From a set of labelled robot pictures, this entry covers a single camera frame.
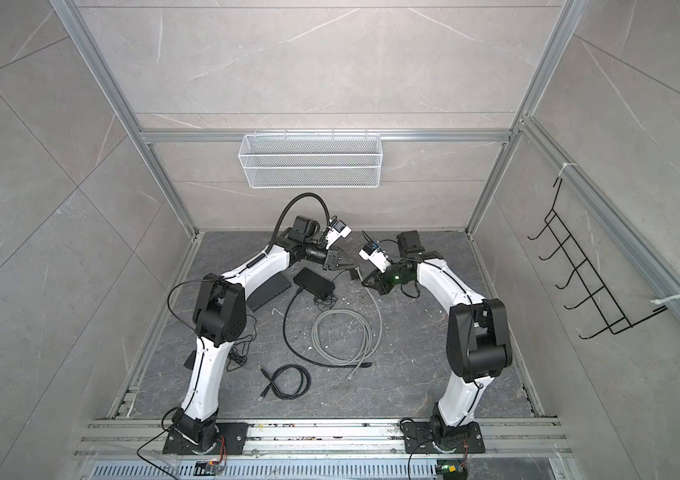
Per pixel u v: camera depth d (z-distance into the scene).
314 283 1.04
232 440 0.73
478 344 0.48
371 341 0.90
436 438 0.66
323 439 0.75
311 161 1.01
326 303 0.98
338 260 0.84
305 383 0.82
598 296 0.64
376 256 0.80
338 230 0.83
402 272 0.76
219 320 0.58
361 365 0.85
